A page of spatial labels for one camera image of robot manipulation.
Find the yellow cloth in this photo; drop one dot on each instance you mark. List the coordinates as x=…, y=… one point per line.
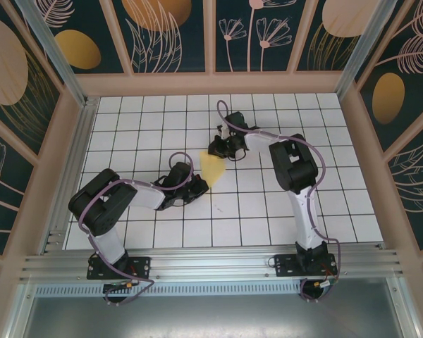
x=211, y=169

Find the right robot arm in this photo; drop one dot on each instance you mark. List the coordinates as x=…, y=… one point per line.
x=292, y=165

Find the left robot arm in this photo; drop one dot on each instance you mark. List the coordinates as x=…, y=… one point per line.
x=98, y=207

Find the grey metal sheet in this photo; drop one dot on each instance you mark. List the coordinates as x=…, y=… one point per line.
x=211, y=317

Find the yellow power connector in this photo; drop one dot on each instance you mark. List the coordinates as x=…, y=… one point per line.
x=319, y=283
x=128, y=283

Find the long aluminium base rail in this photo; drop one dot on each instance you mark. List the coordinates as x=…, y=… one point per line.
x=211, y=264

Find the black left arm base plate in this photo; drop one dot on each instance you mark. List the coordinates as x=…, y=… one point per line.
x=141, y=267

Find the aluminium side rail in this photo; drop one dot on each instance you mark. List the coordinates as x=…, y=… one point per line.
x=82, y=141

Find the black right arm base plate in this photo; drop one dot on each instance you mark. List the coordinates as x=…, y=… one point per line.
x=285, y=265

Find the aluminium corner post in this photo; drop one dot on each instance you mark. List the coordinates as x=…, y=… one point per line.
x=363, y=45
x=56, y=53

